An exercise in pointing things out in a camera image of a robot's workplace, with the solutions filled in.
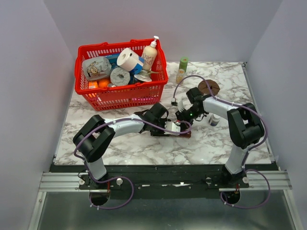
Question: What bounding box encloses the dark red weekly pill organizer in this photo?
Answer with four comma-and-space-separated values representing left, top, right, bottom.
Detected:
169, 131, 191, 138

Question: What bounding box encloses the white pill bottle blue label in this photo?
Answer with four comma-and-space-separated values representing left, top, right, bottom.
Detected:
208, 114, 221, 127

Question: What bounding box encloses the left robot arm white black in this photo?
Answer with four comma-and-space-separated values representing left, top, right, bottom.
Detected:
72, 103, 169, 189

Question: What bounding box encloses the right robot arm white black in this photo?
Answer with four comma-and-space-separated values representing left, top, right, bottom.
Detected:
171, 87, 265, 188

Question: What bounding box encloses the beige cup brown lid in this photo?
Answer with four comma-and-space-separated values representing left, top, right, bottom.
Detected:
198, 80, 220, 96

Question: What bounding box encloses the red plastic shopping basket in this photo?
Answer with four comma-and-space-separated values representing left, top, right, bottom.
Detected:
74, 38, 168, 111

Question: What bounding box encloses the green lidded spice jar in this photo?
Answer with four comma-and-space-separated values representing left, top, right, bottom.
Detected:
176, 57, 189, 84

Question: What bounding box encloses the white lidded yogurt cup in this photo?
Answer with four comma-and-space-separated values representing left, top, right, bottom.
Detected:
133, 69, 158, 83

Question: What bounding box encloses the grey wrapped paper roll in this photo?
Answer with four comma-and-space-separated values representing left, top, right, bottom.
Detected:
110, 67, 130, 86

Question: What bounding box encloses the cream pump lotion bottle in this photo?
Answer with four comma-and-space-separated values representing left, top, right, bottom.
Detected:
142, 36, 159, 70

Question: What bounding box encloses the orange fruit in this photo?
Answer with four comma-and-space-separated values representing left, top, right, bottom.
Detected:
98, 78, 111, 88

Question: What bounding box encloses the white toilet paper roll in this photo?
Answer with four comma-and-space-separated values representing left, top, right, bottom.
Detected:
117, 47, 139, 71

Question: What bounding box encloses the orange small carton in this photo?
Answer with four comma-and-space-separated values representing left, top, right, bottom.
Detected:
88, 81, 99, 89

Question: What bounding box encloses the blue package in basket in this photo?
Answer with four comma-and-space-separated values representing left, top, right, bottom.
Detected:
106, 53, 144, 84

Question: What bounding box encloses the wrapped grey tissue pack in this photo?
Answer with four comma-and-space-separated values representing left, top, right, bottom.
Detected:
82, 56, 112, 81

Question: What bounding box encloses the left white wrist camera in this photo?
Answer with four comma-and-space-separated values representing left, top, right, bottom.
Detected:
165, 121, 180, 136

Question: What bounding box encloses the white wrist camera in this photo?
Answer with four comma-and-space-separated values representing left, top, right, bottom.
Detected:
165, 121, 180, 136
171, 98, 185, 112

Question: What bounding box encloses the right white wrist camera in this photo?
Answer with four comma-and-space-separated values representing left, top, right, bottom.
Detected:
171, 98, 185, 112

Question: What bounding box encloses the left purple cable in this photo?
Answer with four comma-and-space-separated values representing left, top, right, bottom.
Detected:
73, 119, 192, 209

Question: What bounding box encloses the purple cable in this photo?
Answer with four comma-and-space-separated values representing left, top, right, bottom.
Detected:
73, 119, 192, 209
171, 75, 272, 209

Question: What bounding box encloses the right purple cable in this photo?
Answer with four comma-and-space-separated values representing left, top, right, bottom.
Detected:
171, 75, 272, 209

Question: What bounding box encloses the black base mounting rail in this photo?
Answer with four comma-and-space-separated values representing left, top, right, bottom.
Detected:
79, 164, 251, 199

